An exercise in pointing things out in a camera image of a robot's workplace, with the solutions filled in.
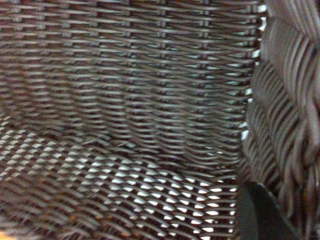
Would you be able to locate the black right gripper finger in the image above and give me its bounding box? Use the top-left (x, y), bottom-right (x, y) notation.
top-left (239, 182), bottom-right (304, 240)

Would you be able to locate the dark brown woven wicker basket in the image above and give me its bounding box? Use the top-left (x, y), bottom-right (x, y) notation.
top-left (0, 0), bottom-right (320, 240)

